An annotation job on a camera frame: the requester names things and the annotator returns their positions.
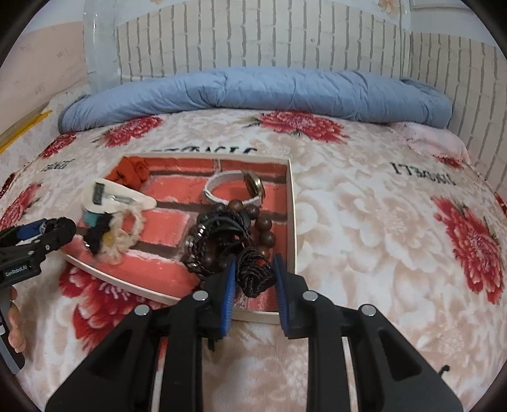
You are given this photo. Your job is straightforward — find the black scrunchie with charm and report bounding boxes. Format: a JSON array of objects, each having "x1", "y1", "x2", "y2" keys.
[{"x1": 83, "y1": 213, "x2": 115, "y2": 256}]

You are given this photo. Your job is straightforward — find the felt hair clip with ball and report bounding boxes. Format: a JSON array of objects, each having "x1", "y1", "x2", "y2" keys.
[{"x1": 78, "y1": 178, "x2": 157, "y2": 227}]

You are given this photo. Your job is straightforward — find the cream crochet flower scrunchie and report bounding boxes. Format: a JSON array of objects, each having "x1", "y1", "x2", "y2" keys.
[{"x1": 98, "y1": 206, "x2": 145, "y2": 265}]

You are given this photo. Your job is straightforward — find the small black hair claw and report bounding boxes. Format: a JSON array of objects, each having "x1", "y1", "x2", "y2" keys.
[{"x1": 195, "y1": 209, "x2": 253, "y2": 251}]

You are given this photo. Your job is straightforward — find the floral plush blanket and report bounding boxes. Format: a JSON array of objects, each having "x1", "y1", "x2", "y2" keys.
[{"x1": 1, "y1": 110, "x2": 506, "y2": 410}]

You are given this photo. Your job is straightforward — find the brown wooden bead bracelet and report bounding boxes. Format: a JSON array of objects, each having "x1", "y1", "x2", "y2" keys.
[{"x1": 197, "y1": 198, "x2": 277, "y2": 274}]

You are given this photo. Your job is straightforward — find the pink floral pillow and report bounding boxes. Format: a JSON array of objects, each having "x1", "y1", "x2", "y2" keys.
[{"x1": 388, "y1": 122, "x2": 471, "y2": 164}]

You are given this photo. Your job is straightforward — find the blue folded quilt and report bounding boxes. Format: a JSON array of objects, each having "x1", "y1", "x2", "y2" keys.
[{"x1": 58, "y1": 67, "x2": 453, "y2": 133}]

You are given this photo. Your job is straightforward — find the clear plastic headboard cover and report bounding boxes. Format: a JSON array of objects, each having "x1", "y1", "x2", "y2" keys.
[{"x1": 83, "y1": 0, "x2": 121, "y2": 93}]

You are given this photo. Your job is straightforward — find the white tray brick-pattern bottom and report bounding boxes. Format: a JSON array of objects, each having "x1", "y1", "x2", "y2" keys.
[{"x1": 63, "y1": 153, "x2": 297, "y2": 304}]

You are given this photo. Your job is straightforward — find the yellow stick at bedside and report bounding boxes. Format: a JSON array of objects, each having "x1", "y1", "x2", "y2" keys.
[{"x1": 0, "y1": 110, "x2": 52, "y2": 153}]

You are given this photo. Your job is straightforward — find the black braided bracelet silver charm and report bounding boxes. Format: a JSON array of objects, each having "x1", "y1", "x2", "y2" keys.
[{"x1": 181, "y1": 219, "x2": 239, "y2": 281}]

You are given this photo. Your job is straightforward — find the black knot brown leaf keychain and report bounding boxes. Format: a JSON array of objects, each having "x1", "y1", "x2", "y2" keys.
[{"x1": 235, "y1": 246, "x2": 276, "y2": 299}]

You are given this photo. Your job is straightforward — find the person's left hand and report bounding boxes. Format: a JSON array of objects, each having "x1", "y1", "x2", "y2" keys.
[{"x1": 8, "y1": 287, "x2": 27, "y2": 353}]

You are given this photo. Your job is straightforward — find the red fabric scrunchie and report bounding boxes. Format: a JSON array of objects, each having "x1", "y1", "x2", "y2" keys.
[{"x1": 106, "y1": 156, "x2": 150, "y2": 190}]

